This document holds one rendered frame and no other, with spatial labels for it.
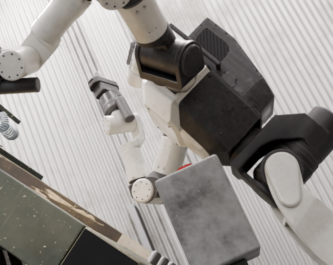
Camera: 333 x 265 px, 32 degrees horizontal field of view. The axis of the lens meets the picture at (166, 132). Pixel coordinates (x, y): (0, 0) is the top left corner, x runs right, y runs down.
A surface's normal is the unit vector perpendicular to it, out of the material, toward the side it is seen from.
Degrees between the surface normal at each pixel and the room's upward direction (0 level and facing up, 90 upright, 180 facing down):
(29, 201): 90
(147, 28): 158
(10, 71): 118
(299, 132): 90
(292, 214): 90
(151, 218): 90
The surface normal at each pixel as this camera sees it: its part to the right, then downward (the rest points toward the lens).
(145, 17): 0.43, 0.64
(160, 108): -0.65, 0.24
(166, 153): -0.44, -0.15
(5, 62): -0.12, 0.23
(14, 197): -0.14, -0.30
